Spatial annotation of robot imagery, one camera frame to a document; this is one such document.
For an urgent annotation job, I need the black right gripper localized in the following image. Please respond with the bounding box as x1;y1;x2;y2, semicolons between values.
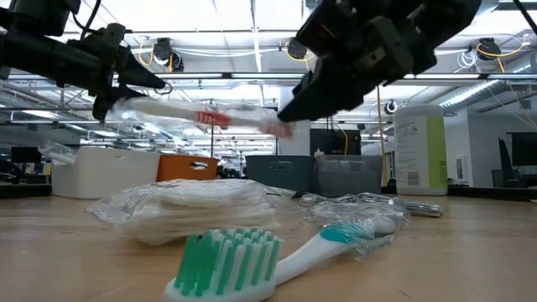
276;0;440;123

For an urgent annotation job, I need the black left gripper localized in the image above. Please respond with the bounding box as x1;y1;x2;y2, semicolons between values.
66;23;167;123

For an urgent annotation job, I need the red toothbrush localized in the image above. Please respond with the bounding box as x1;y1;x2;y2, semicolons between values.
112;96;295;140

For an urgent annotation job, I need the metal nail clipper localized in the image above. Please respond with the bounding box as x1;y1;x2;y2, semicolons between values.
358;191;404;206
392;199;444;218

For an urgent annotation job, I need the labelled bag of cotton pads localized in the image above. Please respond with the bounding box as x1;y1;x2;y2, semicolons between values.
86;179;303;247

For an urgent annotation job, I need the teal white toothbrush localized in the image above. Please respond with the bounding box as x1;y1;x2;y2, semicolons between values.
162;192;410;302

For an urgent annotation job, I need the large black screen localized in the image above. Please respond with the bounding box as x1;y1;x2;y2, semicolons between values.
310;128;362;157

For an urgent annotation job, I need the grey plastic bin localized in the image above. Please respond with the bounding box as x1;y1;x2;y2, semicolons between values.
315;154;383;198

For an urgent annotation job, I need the white plastic bin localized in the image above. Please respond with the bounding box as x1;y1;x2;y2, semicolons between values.
50;145;161;200

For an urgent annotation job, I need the teal plastic bin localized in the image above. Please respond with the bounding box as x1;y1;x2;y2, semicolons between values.
245;154;316;193

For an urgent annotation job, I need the orange plastic bin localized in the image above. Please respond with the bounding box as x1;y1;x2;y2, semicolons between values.
156;154;220;183

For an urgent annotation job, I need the white green wipes canister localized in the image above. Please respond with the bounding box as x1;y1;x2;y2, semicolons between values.
393;104;449;196

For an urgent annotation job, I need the black desk monitor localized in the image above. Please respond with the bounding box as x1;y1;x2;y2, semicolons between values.
506;132;537;168

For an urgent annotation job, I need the long yellow cable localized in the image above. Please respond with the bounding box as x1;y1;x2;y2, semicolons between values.
375;83;389;188

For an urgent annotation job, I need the black aluminium table frame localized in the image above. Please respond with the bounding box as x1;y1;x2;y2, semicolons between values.
0;183;537;201

